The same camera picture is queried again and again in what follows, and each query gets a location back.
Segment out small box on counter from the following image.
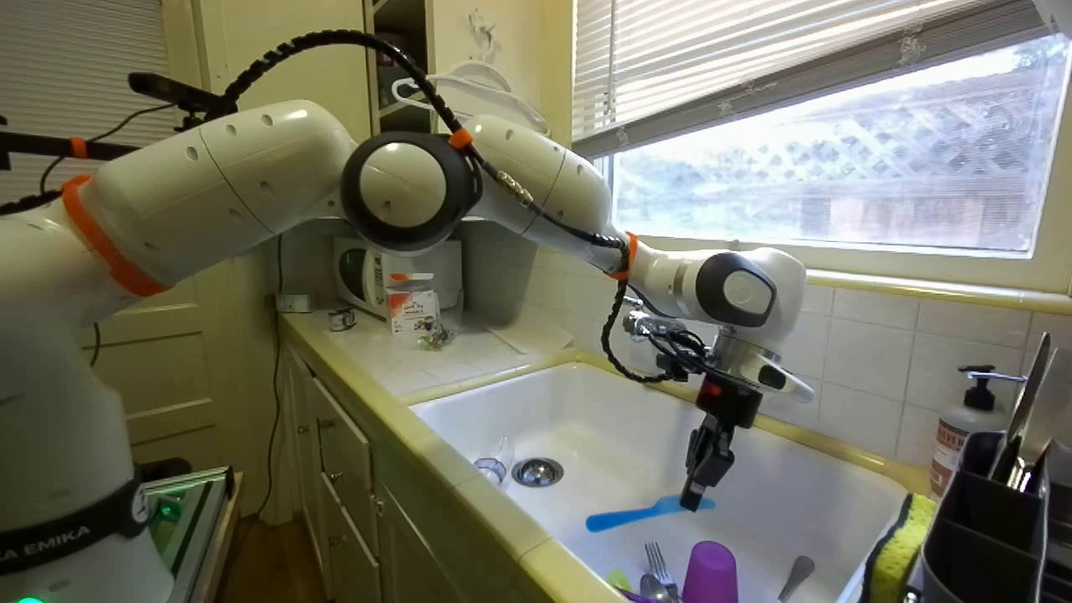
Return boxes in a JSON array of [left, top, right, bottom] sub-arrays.
[[386, 270, 439, 334]]

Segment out white clothes hanger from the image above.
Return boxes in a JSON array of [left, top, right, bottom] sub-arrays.
[[430, 61, 547, 133]]

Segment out black utensil caddy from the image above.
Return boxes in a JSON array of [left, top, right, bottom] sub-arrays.
[[920, 433, 1048, 603]]

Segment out white sink basin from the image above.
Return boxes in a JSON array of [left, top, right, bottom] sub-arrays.
[[414, 364, 904, 603]]

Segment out green sponge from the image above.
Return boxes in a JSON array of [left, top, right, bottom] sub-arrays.
[[857, 493, 939, 603]]

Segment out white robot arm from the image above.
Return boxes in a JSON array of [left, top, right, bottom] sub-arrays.
[[0, 101, 805, 603]]

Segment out purple plastic cup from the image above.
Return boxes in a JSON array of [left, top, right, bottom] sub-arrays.
[[683, 538, 737, 603]]

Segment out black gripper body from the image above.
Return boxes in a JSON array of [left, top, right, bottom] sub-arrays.
[[689, 375, 761, 464]]

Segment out metal sink drain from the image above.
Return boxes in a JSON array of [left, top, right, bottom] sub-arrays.
[[511, 454, 564, 490]]

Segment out white window blinds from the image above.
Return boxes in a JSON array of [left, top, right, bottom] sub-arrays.
[[574, 0, 1072, 158]]

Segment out white electric kettle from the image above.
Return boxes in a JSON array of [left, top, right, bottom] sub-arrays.
[[332, 238, 386, 318]]

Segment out white soap pump bottle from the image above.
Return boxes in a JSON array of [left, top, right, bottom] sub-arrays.
[[927, 364, 1017, 496]]

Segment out metal spoon in sink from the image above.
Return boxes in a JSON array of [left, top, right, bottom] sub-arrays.
[[777, 554, 813, 603]]

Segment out chrome wall faucet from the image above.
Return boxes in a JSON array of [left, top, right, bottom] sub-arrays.
[[616, 295, 689, 348]]

